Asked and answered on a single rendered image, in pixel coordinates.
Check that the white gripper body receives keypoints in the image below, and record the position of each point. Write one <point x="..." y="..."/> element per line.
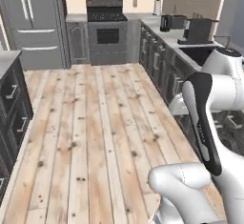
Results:
<point x="178" y="106"/>

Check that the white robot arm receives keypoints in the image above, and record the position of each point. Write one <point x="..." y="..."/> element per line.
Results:
<point x="228" y="88"/>

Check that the grey stove with oven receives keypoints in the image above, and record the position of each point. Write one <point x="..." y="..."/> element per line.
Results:
<point x="107" y="35"/>

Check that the grey cupboard beside stove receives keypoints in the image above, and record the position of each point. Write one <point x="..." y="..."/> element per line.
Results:
<point x="77" y="42"/>

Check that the dark base cupboards run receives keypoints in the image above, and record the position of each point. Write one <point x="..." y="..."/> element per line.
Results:
<point x="158" y="65"/>

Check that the dark sink basin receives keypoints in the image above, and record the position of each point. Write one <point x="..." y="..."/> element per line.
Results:
<point x="198" y="53"/>

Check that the grey corner cupboard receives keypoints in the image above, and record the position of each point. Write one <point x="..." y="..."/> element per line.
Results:
<point x="133" y="42"/>

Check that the dark coffee machine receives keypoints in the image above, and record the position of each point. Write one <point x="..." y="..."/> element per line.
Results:
<point x="198" y="30"/>

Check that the grey toaster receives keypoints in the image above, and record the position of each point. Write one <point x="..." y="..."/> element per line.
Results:
<point x="179" y="21"/>

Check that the white paper towel roll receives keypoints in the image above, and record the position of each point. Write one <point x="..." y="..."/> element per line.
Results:
<point x="157" y="7"/>

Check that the grey fridge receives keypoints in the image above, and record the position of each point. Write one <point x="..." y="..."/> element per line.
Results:
<point x="35" y="24"/>

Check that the dark island cupboards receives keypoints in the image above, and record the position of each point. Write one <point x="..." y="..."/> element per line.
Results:
<point x="12" y="113"/>

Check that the grey wall socket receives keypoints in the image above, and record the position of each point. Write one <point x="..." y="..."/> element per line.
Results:
<point x="135" y="3"/>

